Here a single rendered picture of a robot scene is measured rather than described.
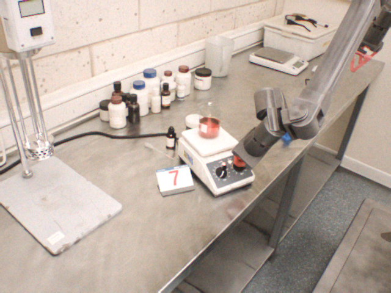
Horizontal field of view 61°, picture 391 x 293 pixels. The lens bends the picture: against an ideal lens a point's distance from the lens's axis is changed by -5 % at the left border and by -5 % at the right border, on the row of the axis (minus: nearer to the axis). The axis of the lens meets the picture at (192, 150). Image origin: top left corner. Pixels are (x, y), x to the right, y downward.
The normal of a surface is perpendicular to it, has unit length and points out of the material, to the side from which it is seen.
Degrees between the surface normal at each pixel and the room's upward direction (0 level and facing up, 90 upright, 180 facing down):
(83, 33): 90
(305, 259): 0
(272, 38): 94
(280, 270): 0
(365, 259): 0
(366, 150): 90
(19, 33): 90
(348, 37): 41
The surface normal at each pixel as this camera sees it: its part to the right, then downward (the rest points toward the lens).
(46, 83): 0.78, 0.40
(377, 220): 0.07, -0.81
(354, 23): -0.43, -0.38
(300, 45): -0.66, 0.45
